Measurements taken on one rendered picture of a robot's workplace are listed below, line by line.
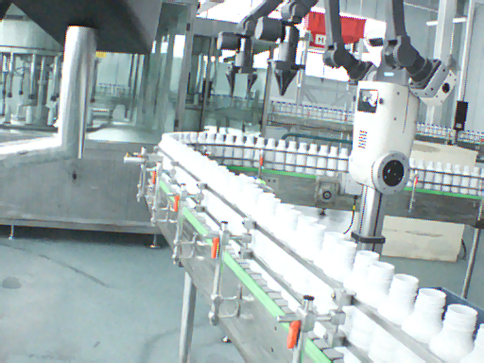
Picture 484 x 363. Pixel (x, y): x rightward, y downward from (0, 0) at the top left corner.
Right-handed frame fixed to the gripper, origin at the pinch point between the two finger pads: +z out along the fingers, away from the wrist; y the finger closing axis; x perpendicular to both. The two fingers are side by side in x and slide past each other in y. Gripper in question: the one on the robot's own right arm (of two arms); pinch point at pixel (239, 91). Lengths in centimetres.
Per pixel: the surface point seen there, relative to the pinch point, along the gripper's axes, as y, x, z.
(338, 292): 21, 130, 27
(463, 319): 16, 152, 23
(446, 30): -684, -779, -200
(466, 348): 15, 153, 26
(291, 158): -62, -91, 33
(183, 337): 17, 22, 87
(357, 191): -91, -61, 44
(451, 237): -320, -242, 116
